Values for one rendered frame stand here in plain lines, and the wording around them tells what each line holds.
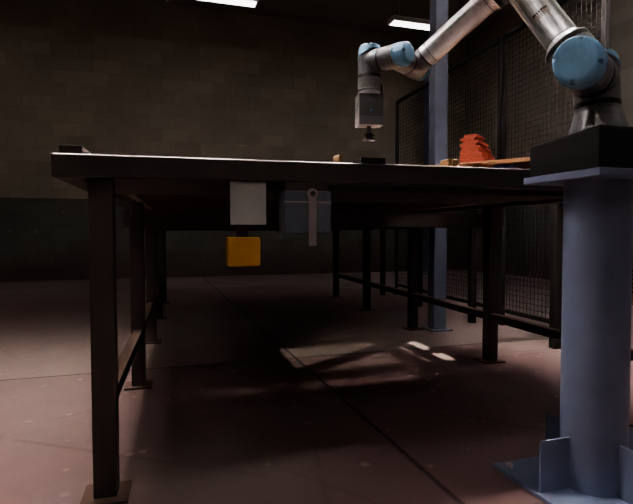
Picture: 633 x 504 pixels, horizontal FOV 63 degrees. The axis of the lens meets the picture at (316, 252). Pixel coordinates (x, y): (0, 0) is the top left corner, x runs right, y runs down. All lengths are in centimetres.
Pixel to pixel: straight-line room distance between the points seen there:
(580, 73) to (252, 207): 90
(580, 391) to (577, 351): 11
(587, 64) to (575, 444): 99
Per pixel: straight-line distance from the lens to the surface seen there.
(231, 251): 143
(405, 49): 177
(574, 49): 150
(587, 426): 162
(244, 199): 146
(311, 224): 146
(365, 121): 178
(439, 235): 384
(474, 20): 184
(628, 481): 167
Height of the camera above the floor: 71
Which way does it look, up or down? 2 degrees down
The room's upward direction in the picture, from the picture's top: straight up
